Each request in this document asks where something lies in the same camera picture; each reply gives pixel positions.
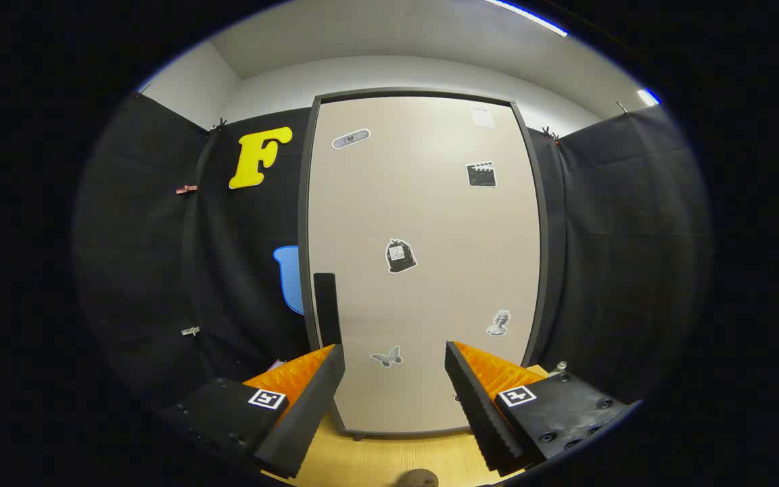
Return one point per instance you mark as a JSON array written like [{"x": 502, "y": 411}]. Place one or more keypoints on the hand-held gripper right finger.
[{"x": 474, "y": 399}]

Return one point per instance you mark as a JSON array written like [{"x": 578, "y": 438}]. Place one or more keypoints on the brown shoe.
[{"x": 418, "y": 479}]

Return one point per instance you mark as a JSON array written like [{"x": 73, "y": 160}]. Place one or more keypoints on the grey shoe cabinet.
[{"x": 302, "y": 237}]

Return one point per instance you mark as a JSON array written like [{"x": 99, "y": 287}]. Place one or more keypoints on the black backdrop cloth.
[{"x": 146, "y": 270}]

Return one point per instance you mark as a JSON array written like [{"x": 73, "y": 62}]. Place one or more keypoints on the pink clothes peg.
[{"x": 186, "y": 189}]

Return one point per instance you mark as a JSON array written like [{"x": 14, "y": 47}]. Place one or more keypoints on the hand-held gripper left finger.
[{"x": 315, "y": 399}]

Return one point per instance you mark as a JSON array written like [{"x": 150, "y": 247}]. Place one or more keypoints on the long ceiling light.
[{"x": 528, "y": 17}]

